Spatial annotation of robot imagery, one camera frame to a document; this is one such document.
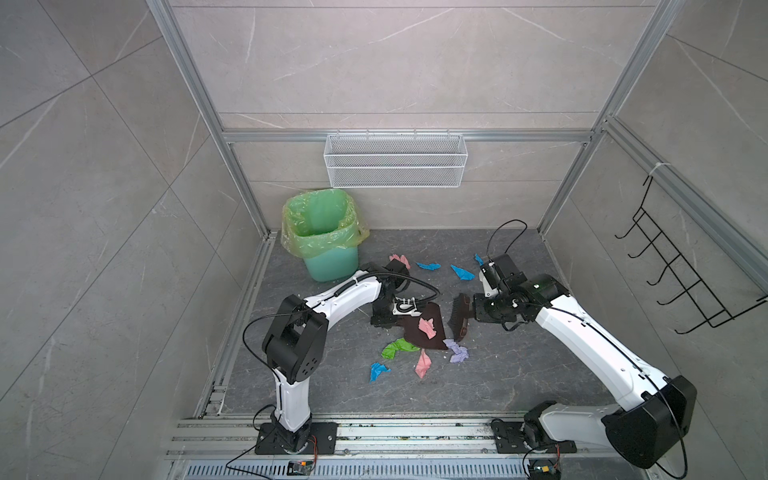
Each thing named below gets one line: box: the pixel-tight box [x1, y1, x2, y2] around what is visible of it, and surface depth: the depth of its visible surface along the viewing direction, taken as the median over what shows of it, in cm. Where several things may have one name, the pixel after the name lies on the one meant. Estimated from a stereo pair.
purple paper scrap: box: [442, 339, 469, 363], surface depth 89 cm
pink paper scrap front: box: [415, 348, 432, 379], surface depth 87 cm
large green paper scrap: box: [381, 338, 421, 359], surface depth 90 cm
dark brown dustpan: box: [403, 302, 448, 350], surface depth 90 cm
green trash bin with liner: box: [280, 189, 370, 282], surface depth 96 cm
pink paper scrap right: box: [418, 317, 437, 339], surface depth 92 cm
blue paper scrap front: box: [369, 362, 392, 383], surface depth 85 cm
